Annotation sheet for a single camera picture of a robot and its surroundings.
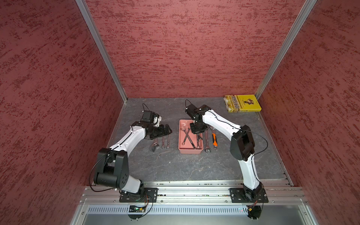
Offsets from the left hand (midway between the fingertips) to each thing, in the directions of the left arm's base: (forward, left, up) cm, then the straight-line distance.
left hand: (165, 135), depth 87 cm
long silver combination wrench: (-5, -28, -10) cm, 30 cm away
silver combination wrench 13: (0, +2, -10) cm, 10 cm away
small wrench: (0, -12, -10) cm, 15 cm away
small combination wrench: (+10, -12, -9) cm, 18 cm away
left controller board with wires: (-39, +12, -12) cm, 43 cm away
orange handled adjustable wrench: (+3, -33, -8) cm, 35 cm away
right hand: (+3, -21, -2) cm, 22 cm away
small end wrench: (-3, -1, -9) cm, 9 cm away
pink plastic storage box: (0, -16, -10) cm, 18 cm away
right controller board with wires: (-38, -49, -9) cm, 63 cm away
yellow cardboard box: (+34, -60, -6) cm, 69 cm away
